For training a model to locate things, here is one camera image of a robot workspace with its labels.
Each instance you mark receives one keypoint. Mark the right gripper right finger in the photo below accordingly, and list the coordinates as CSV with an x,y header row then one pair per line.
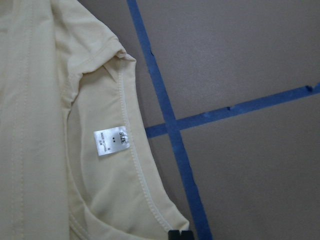
x,y
187,235

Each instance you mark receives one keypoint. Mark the brown paper table cover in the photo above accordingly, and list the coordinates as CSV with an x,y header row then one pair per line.
x,y
229,92

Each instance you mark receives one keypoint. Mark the beige long sleeve shirt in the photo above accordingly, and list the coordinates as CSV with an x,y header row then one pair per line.
x,y
75,161

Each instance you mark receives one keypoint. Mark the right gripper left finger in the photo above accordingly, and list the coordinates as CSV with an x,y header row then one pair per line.
x,y
174,235

